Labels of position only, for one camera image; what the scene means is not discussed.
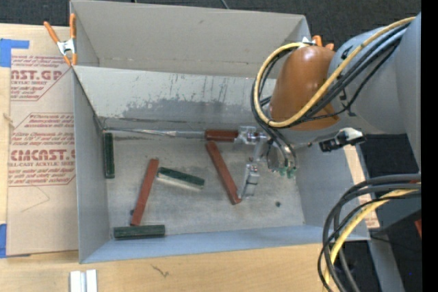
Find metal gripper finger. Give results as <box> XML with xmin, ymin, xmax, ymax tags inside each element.
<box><xmin>233</xmin><ymin>125</ymin><xmax>268</xmax><ymax>150</ymax></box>
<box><xmin>240</xmin><ymin>163</ymin><xmax>260</xmax><ymax>199</ymax></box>

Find red-brown flat block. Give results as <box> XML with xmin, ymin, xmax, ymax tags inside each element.
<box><xmin>205</xmin><ymin>141</ymin><xmax>242</xmax><ymax>206</ymax></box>
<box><xmin>130</xmin><ymin>158</ymin><xmax>160</xmax><ymax>227</ymax></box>
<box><xmin>204</xmin><ymin>129</ymin><xmax>240</xmax><ymax>143</ymax></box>

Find grey metal bin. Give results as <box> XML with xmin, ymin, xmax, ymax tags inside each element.
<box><xmin>69</xmin><ymin>0</ymin><xmax>370</xmax><ymax>265</ymax></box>

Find dark green flat block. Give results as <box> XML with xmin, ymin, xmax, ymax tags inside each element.
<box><xmin>113</xmin><ymin>224</ymin><xmax>166</xmax><ymax>239</ymax></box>
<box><xmin>156</xmin><ymin>166</ymin><xmax>205</xmax><ymax>191</ymax></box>
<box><xmin>103</xmin><ymin>132</ymin><xmax>116</xmax><ymax>179</ymax></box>

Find brown cardboard board red print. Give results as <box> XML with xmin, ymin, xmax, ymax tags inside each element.
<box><xmin>0</xmin><ymin>23</ymin><xmax>80</xmax><ymax>259</ymax></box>

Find black cylinder on white bracket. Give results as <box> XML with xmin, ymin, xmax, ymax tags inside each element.
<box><xmin>318</xmin><ymin>127</ymin><xmax>366</xmax><ymax>153</ymax></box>

